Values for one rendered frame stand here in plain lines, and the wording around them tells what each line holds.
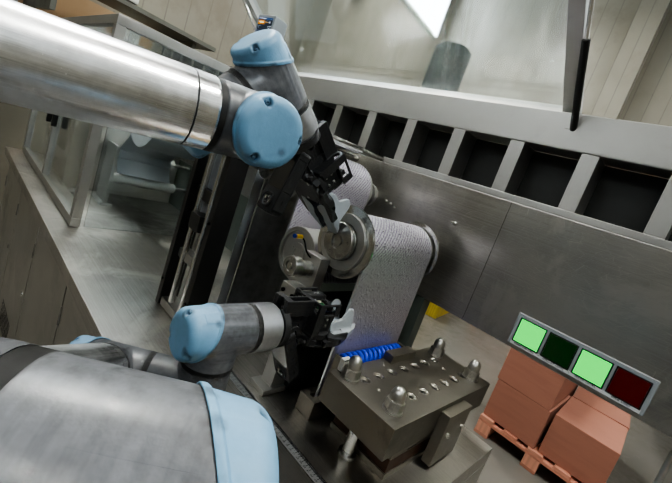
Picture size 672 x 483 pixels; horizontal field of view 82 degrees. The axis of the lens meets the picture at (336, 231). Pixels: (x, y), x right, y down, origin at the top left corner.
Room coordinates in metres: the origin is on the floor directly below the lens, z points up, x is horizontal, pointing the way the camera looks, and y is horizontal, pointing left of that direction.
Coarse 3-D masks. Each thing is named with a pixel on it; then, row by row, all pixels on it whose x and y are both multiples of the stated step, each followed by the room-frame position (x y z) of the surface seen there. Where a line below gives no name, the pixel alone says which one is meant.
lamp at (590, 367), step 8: (584, 352) 0.73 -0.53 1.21; (584, 360) 0.72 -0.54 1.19; (592, 360) 0.72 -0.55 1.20; (600, 360) 0.71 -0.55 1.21; (576, 368) 0.73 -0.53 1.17; (584, 368) 0.72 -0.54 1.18; (592, 368) 0.71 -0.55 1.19; (600, 368) 0.70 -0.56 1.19; (608, 368) 0.70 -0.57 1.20; (584, 376) 0.72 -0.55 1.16; (592, 376) 0.71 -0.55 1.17; (600, 376) 0.70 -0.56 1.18; (600, 384) 0.70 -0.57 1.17
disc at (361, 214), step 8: (352, 208) 0.76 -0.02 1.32; (360, 208) 0.75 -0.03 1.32; (360, 216) 0.74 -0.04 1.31; (368, 216) 0.73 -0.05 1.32; (368, 224) 0.72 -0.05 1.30; (320, 232) 0.80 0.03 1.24; (368, 232) 0.72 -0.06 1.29; (320, 240) 0.79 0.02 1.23; (368, 240) 0.72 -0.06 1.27; (320, 248) 0.79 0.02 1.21; (368, 248) 0.71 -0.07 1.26; (368, 256) 0.71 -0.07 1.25; (360, 264) 0.71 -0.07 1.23; (328, 272) 0.76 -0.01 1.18; (336, 272) 0.75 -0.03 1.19; (344, 272) 0.73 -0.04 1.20; (352, 272) 0.72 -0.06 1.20; (360, 272) 0.71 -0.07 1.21
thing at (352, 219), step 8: (344, 216) 0.76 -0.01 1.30; (352, 216) 0.74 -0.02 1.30; (352, 224) 0.74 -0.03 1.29; (360, 224) 0.73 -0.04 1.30; (360, 232) 0.72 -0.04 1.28; (360, 240) 0.72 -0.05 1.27; (360, 248) 0.71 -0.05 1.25; (328, 256) 0.76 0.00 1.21; (352, 256) 0.72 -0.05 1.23; (360, 256) 0.71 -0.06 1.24; (336, 264) 0.74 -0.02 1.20; (344, 264) 0.73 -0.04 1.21; (352, 264) 0.72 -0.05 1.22
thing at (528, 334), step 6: (522, 324) 0.81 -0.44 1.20; (528, 324) 0.80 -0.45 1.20; (522, 330) 0.80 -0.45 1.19; (528, 330) 0.80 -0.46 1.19; (534, 330) 0.79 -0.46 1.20; (540, 330) 0.78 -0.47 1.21; (516, 336) 0.81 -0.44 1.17; (522, 336) 0.80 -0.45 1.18; (528, 336) 0.79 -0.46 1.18; (534, 336) 0.79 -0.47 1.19; (540, 336) 0.78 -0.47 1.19; (522, 342) 0.80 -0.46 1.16; (528, 342) 0.79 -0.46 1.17; (534, 342) 0.78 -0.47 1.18; (540, 342) 0.78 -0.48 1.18; (534, 348) 0.78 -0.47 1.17
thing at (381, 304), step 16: (368, 288) 0.75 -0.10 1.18; (384, 288) 0.79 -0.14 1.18; (400, 288) 0.83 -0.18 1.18; (416, 288) 0.89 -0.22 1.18; (352, 304) 0.72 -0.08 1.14; (368, 304) 0.76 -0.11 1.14; (384, 304) 0.80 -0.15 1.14; (400, 304) 0.85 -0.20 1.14; (368, 320) 0.78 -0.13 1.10; (384, 320) 0.82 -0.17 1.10; (400, 320) 0.87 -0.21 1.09; (352, 336) 0.75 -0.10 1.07; (368, 336) 0.79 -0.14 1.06; (384, 336) 0.84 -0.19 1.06; (336, 352) 0.73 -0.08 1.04
